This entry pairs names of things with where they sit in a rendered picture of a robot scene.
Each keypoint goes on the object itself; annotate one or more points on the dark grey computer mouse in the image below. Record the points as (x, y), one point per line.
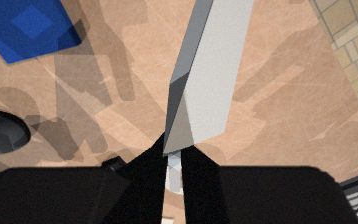
(14, 133)

